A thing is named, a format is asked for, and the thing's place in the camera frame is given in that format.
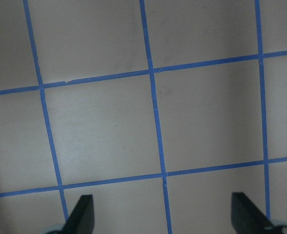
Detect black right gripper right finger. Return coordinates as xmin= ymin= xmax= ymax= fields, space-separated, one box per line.
xmin=231 ymin=192 xmax=276 ymax=234

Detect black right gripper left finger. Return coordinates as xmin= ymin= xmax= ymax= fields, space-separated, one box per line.
xmin=62 ymin=195 xmax=95 ymax=234

